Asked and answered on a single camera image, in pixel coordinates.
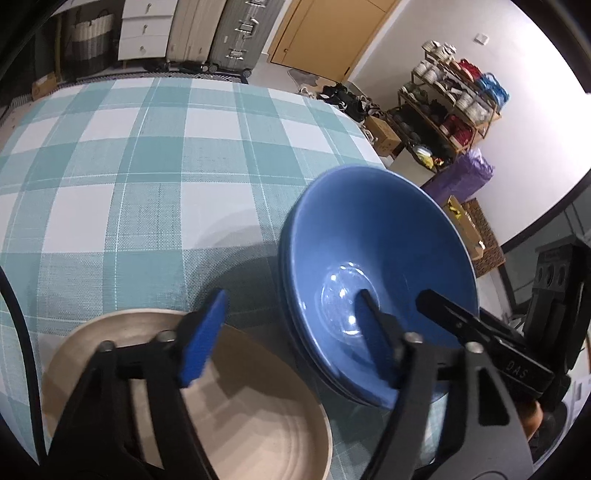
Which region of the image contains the large cream plate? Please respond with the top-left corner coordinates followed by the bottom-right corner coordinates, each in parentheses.
top-left (41, 309), bottom-right (332, 479)

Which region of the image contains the blue bowl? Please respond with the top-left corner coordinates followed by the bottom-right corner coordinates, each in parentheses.
top-left (277, 165), bottom-right (480, 409)

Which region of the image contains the person's right hand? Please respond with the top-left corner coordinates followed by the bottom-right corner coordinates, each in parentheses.
top-left (518, 400), bottom-right (544, 440)

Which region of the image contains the brown patterned box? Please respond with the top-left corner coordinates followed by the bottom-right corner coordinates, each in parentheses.
top-left (462, 198), bottom-right (506, 278)

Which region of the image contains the purple bag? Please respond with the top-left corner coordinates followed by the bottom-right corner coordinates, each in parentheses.
top-left (423, 148), bottom-right (494, 204)

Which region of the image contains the teal checked tablecloth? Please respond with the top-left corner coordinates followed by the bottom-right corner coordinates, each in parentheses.
top-left (1, 77), bottom-right (394, 479)

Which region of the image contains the small brown cardboard box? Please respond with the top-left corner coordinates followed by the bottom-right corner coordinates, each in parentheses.
top-left (363, 116), bottom-right (402, 157)

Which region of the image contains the wooden shoe rack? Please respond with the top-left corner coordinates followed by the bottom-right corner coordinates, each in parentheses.
top-left (386, 40), bottom-right (510, 174)

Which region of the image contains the wooden door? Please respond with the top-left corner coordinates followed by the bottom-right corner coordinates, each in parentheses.
top-left (269, 0), bottom-right (400, 82)

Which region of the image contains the woven laundry basket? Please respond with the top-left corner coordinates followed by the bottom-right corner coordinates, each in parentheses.
top-left (64, 9), bottom-right (115, 78)

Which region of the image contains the silver suitcase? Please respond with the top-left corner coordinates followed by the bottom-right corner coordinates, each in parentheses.
top-left (208, 0), bottom-right (284, 79)

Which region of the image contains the beige suitcase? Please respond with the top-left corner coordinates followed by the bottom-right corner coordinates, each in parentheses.
top-left (166, 0), bottom-right (226, 64)

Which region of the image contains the white drawer cabinet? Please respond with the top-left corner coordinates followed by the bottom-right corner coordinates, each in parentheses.
top-left (118, 0), bottom-right (177, 61)

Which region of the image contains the black cable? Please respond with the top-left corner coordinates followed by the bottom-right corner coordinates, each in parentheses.
top-left (0, 264), bottom-right (50, 464)

